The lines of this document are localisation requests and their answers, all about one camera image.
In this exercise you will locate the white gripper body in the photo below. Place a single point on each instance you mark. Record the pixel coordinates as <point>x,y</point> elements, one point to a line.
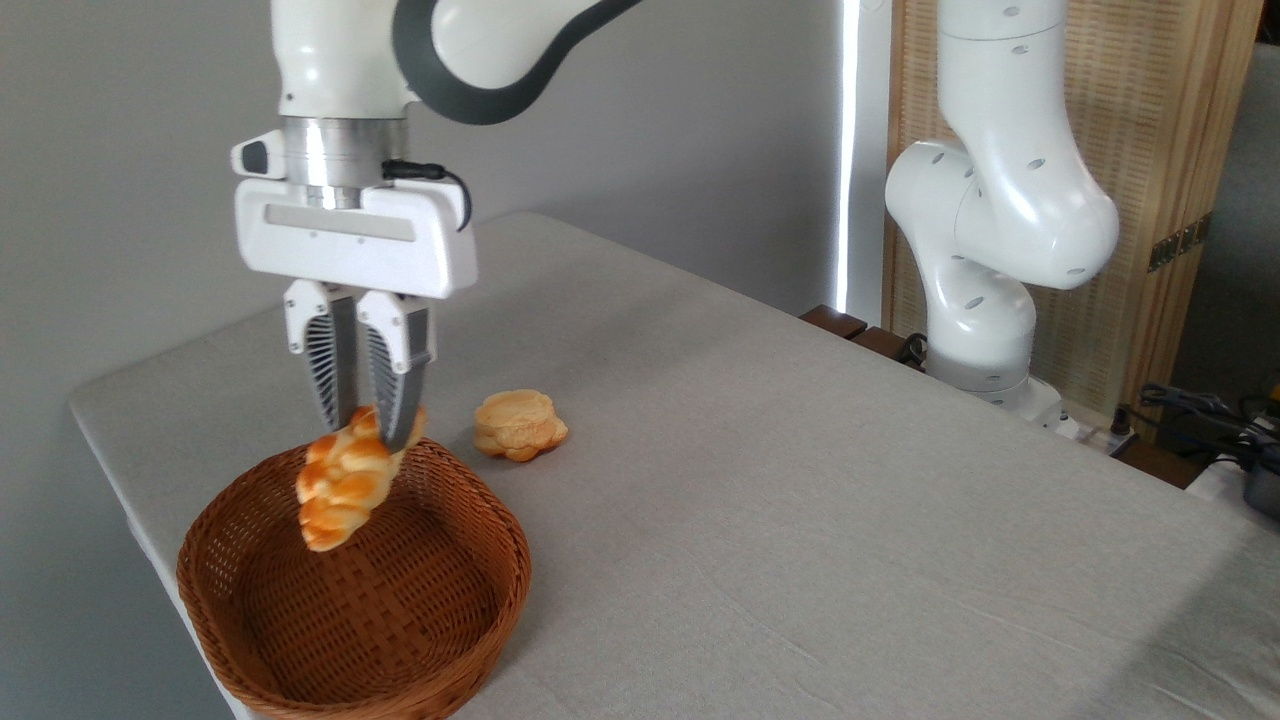
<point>350,240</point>

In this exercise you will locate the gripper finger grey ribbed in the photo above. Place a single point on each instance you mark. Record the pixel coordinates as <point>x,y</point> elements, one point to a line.
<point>398,370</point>
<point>330,350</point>

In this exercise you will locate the braided golden bread loaf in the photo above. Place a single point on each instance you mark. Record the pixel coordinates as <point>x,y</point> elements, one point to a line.
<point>340,490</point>

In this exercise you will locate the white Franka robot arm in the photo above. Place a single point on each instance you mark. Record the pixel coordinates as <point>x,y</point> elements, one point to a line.
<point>1000,200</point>

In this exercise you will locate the round flower-shaped bread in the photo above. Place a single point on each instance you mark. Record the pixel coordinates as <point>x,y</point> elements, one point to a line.
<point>518,425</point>

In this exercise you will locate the brown wicker basket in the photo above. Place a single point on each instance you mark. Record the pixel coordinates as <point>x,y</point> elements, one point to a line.
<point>400,620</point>

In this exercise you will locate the grey tablecloth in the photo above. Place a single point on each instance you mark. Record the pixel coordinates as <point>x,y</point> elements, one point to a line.
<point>800,500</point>

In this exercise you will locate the dark brown wooden block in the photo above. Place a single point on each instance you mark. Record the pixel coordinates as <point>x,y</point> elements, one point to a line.
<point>833,321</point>
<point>882,345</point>

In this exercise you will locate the white power strip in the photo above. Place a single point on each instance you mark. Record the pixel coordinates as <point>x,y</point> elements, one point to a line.
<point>1100,435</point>

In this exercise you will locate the metal screen hinge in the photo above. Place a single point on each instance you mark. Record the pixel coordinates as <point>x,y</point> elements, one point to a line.
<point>1180,242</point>

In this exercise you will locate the bamboo folding screen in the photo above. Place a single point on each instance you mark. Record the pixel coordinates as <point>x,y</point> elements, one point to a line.
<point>1160,100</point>

